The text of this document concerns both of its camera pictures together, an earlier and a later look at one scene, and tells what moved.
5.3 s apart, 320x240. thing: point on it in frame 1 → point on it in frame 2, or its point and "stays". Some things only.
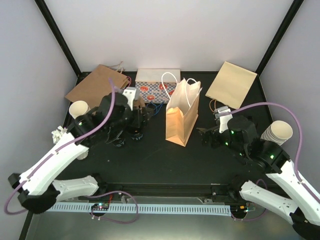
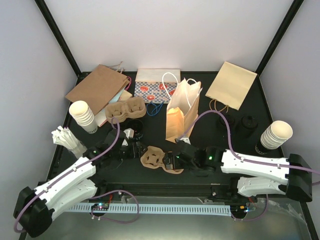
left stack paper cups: [79, 108] stays
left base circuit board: [101, 206] stays
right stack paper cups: [278, 132] stays
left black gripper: [136, 121] → [137, 150]
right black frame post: [256, 89] stays
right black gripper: [205, 138] → [176, 164]
